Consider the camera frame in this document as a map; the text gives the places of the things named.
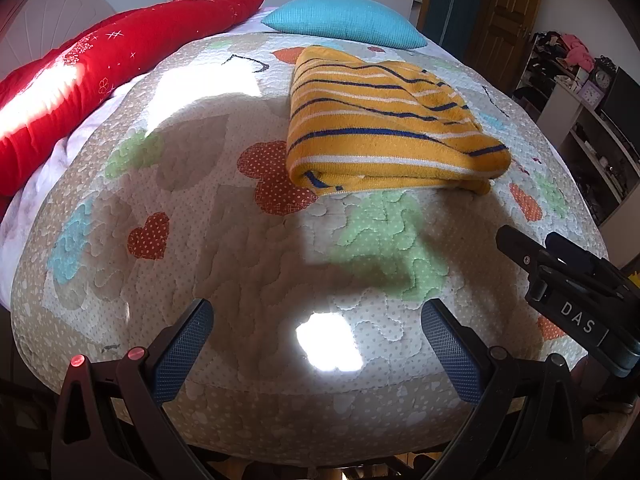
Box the white round headboard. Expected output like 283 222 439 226
0 0 115 79

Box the pink garment on shelf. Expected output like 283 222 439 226
561 34 594 73

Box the yellow striped knit sweater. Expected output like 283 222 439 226
285 46 511 195

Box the patchwork heart quilt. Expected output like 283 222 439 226
11 32 606 466

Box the turquoise knit cushion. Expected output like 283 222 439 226
262 0 427 50

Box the long red pillow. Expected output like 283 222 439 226
1 0 264 208

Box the cluttered white shelf unit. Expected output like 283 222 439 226
512 32 639 268

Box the brown wooden door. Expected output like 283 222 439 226
464 0 541 94

